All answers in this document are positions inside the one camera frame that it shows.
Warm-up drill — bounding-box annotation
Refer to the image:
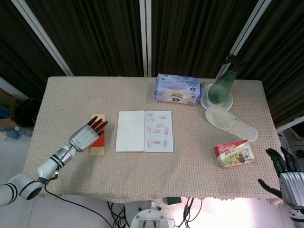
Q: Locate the green spray bottle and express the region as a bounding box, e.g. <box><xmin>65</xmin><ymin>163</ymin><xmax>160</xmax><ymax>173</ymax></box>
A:
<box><xmin>208</xmin><ymin>54</ymin><xmax>246</xmax><ymax>104</ymax></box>

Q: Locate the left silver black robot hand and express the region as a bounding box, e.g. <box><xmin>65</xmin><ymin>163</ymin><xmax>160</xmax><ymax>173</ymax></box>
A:
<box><xmin>68</xmin><ymin>115</ymin><xmax>109</xmax><ymax>152</ymax></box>

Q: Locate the green block under table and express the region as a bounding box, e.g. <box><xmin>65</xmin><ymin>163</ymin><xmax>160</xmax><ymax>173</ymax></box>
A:
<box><xmin>166</xmin><ymin>197</ymin><xmax>182</xmax><ymax>206</ymax></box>

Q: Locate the white disposable slipper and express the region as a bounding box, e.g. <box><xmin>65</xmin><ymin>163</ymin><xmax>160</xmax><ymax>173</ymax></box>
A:
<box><xmin>205</xmin><ymin>105</ymin><xmax>259</xmax><ymax>143</ymax></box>

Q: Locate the open white notebook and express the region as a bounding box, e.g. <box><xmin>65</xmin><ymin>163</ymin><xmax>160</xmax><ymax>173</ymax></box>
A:
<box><xmin>115</xmin><ymin>110</ymin><xmax>174</xmax><ymax>153</ymax></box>

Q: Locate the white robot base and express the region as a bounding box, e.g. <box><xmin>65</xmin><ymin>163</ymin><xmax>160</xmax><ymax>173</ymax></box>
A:
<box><xmin>130</xmin><ymin>200</ymin><xmax>171</xmax><ymax>228</ymax></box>

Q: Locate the black bag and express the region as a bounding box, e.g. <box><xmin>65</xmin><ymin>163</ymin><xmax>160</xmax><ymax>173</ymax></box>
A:
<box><xmin>14</xmin><ymin>98</ymin><xmax>42</xmax><ymax>128</ymax></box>

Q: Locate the white partition post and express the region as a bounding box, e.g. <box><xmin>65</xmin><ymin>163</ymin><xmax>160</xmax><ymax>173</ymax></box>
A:
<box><xmin>10</xmin><ymin>0</ymin><xmax>74</xmax><ymax>76</ymax></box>
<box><xmin>139</xmin><ymin>0</ymin><xmax>153</xmax><ymax>77</ymax></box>
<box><xmin>215</xmin><ymin>0</ymin><xmax>273</xmax><ymax>79</ymax></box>

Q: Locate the blue tissue pack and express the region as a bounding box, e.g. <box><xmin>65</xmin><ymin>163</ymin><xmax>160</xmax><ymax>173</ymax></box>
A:
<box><xmin>153</xmin><ymin>73</ymin><xmax>206</xmax><ymax>106</ymax></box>

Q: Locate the white round plate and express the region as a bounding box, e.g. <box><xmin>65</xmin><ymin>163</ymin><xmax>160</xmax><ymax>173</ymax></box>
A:
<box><xmin>199</xmin><ymin>82</ymin><xmax>234</xmax><ymax>111</ymax></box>

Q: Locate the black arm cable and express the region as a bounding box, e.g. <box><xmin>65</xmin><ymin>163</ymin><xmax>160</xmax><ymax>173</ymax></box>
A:
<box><xmin>44</xmin><ymin>182</ymin><xmax>113</xmax><ymax>228</ymax></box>

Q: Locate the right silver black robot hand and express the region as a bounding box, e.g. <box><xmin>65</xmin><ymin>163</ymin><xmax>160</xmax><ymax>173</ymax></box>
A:
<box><xmin>258</xmin><ymin>146</ymin><xmax>304</xmax><ymax>210</ymax></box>

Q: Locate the beige waffle tablecloth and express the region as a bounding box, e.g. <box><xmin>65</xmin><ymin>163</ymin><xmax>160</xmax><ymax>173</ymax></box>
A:
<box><xmin>23</xmin><ymin>76</ymin><xmax>289</xmax><ymax>206</ymax></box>

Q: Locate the dark pleated curtain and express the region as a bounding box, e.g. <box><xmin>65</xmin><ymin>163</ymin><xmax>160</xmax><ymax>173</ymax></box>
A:
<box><xmin>151</xmin><ymin>0</ymin><xmax>258</xmax><ymax>78</ymax></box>
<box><xmin>25</xmin><ymin>0</ymin><xmax>144</xmax><ymax>77</ymax></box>

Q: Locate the red green snack box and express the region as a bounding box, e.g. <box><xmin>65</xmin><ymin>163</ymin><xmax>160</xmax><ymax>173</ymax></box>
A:
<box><xmin>213</xmin><ymin>139</ymin><xmax>256</xmax><ymax>168</ymax></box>

